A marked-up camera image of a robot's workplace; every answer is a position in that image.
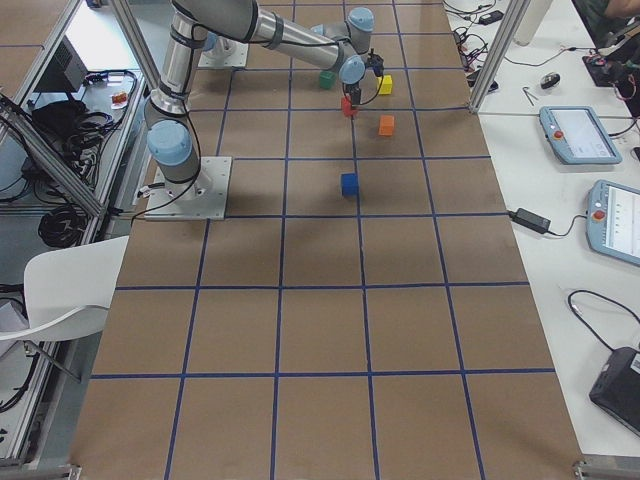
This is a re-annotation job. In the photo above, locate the red wooden block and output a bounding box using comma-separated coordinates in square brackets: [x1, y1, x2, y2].
[341, 97, 353, 117]

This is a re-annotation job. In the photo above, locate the orange wooden block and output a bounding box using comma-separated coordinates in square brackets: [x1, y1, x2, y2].
[378, 114, 396, 137]

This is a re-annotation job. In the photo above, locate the yellow wooden block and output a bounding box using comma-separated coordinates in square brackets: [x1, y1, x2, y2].
[377, 74, 393, 95]

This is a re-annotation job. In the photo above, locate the green wooden block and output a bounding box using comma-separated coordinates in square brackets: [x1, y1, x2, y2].
[318, 71, 336, 90]

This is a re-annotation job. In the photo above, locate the blue wooden block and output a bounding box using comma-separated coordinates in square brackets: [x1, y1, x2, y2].
[340, 172, 359, 197]

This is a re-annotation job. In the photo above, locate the black computer mouse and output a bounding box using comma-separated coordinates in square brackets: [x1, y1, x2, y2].
[539, 72, 561, 90]

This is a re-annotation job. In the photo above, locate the black power adapter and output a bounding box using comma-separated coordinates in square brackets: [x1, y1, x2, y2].
[508, 208, 551, 234]

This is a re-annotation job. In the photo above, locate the upper teach pendant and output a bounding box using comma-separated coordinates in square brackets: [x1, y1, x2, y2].
[539, 106, 622, 165]

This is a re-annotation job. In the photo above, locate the teach pendant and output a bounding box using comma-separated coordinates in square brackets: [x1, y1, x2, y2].
[539, 106, 622, 165]
[586, 180, 639, 265]

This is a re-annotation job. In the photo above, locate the lower teach pendant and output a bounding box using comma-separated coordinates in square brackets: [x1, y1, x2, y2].
[586, 180, 639, 265]

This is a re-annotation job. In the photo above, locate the white plastic chair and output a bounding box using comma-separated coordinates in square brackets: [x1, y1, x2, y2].
[1, 236, 129, 354]

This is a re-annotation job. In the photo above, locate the black laptop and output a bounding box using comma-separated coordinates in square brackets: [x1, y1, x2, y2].
[589, 347, 639, 435]

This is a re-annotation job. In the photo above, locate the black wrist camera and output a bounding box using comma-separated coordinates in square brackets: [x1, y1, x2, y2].
[365, 50, 384, 78]

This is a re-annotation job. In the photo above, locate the aluminium frame post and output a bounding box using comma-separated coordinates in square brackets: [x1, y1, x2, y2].
[468, 0, 530, 114]

